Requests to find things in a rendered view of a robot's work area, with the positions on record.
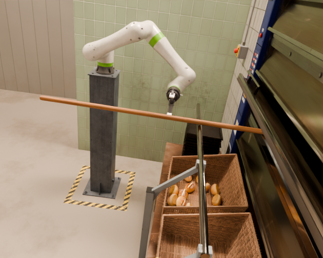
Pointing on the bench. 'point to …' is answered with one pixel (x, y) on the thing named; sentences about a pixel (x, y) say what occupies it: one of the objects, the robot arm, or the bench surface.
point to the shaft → (152, 114)
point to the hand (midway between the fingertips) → (169, 107)
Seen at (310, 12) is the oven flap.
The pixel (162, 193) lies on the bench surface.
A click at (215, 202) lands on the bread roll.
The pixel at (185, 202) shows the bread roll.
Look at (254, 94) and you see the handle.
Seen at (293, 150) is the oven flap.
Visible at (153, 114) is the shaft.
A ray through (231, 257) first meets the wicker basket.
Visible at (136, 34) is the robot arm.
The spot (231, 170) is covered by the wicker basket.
